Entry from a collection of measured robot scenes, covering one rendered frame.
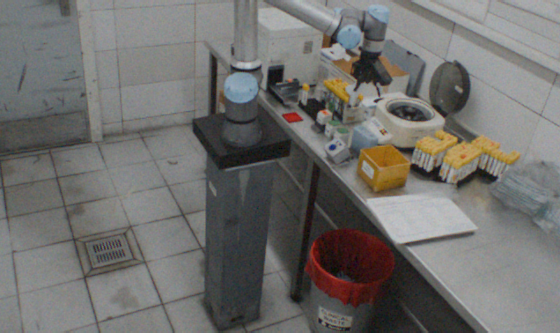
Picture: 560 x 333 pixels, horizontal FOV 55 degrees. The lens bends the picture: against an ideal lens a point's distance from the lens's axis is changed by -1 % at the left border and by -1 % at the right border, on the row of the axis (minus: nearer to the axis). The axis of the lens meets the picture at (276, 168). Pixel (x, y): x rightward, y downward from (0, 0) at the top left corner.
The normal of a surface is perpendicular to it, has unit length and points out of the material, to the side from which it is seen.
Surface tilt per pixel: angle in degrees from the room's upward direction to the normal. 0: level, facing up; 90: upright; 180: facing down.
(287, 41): 90
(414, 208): 1
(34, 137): 90
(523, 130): 90
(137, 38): 90
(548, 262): 0
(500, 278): 0
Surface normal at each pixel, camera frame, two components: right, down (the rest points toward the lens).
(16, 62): 0.44, 0.53
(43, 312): 0.08, -0.83
